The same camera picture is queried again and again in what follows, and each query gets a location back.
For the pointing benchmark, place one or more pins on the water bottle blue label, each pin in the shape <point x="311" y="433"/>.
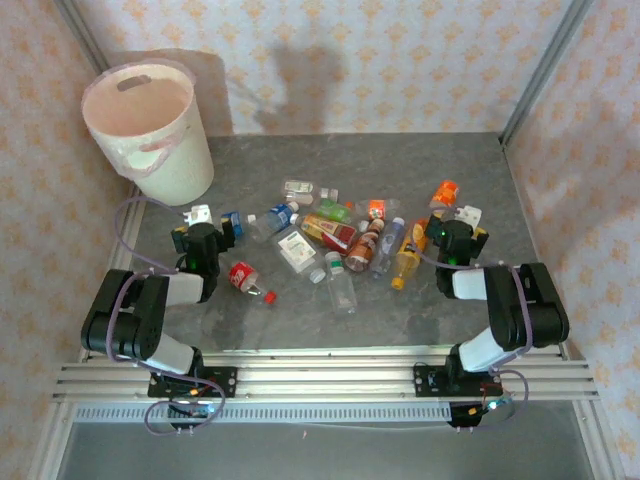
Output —
<point x="275" y="219"/>

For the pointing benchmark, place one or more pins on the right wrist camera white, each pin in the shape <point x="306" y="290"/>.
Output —
<point x="470" y="215"/>

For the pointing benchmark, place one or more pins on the clear bottle green cap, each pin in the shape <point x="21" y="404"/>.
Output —
<point x="341" y="290"/>

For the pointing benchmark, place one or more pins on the clear water bottle white cap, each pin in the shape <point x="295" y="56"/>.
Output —
<point x="387" y="247"/>

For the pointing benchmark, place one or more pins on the small circuit board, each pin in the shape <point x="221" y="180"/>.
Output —
<point x="192" y="407"/>
<point x="480" y="412"/>

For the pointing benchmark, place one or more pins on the small clear bottle white cap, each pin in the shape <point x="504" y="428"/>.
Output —
<point x="330" y="194"/>

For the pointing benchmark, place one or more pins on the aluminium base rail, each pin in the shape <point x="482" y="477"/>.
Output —
<point x="325" y="380"/>

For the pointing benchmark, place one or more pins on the orange soda bottle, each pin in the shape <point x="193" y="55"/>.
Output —
<point x="446" y="192"/>

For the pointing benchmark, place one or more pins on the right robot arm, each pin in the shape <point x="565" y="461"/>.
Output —
<point x="530" y="310"/>

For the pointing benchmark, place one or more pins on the green label bottle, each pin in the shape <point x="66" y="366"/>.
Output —
<point x="334" y="210"/>

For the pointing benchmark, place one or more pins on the small blue label bottle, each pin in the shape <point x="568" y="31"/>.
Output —
<point x="234" y="222"/>

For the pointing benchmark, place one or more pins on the orange juice bottle yellow cap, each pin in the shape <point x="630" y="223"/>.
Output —
<point x="407" y="255"/>

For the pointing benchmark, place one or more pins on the aluminium frame post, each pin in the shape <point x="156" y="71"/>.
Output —
<point x="82" y="35"/>
<point x="545" y="75"/>

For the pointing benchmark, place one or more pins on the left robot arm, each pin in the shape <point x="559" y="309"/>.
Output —
<point x="130" y="320"/>

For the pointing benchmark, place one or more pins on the clear bottle orange label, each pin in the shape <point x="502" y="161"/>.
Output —
<point x="377" y="207"/>

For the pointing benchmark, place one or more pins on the brown tea bottle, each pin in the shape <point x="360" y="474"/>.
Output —
<point x="365" y="247"/>

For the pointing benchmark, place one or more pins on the square clear bottle white label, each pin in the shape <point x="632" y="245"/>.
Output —
<point x="299" y="252"/>

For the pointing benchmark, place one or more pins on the red label cola bottle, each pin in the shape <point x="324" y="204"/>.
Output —
<point x="245" y="277"/>

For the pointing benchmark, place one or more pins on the white plastic bin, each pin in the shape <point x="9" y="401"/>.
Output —
<point x="175" y="170"/>

